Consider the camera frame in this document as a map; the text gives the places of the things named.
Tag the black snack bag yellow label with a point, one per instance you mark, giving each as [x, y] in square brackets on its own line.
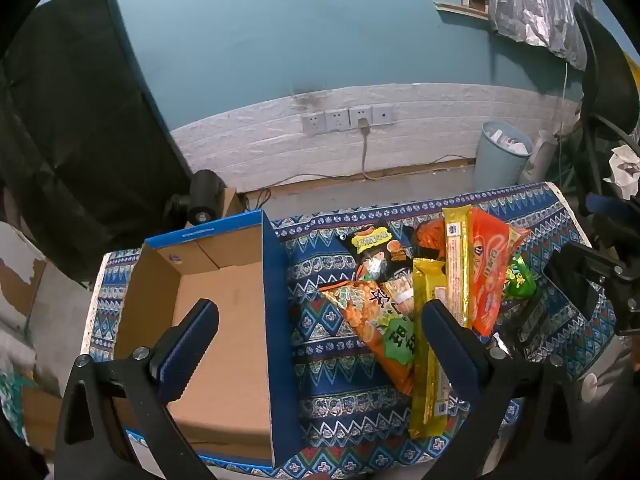
[372, 257]

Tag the black office chair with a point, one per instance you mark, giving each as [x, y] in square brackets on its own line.
[605, 80]

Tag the blue patterned tablecloth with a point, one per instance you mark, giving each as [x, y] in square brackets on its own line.
[340, 400]

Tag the black cylindrical device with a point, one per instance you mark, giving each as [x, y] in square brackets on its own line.
[202, 195]

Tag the silver foil snack packet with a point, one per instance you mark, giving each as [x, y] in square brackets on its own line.
[498, 344]

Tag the orange snack bag green label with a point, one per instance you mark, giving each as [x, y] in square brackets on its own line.
[372, 330]

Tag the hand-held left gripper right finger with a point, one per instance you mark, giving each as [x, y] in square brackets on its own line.
[445, 345]

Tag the crumpled white paper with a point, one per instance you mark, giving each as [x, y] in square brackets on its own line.
[625, 167]

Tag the white peeling door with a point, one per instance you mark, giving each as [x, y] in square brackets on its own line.
[20, 280]

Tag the brown cardboard box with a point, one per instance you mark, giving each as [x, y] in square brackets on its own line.
[42, 415]

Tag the cardboard box blue outside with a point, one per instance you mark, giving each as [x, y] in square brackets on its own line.
[225, 340]

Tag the silver foil curtain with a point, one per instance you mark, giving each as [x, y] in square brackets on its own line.
[535, 0]

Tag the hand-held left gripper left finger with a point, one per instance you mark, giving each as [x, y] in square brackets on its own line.
[192, 345]

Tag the black cloth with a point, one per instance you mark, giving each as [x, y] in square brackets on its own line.
[80, 135]

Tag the pale blue trash bin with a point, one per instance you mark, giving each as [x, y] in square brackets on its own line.
[497, 165]

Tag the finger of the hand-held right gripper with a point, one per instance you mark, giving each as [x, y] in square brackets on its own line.
[575, 275]
[607, 206]

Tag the orange-red snack packet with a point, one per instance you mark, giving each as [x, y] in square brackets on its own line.
[492, 270]

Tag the wooden window ledge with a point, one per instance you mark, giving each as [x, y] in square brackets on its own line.
[460, 10]

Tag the gold long snack packet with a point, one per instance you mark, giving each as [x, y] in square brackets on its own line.
[457, 270]
[427, 340]

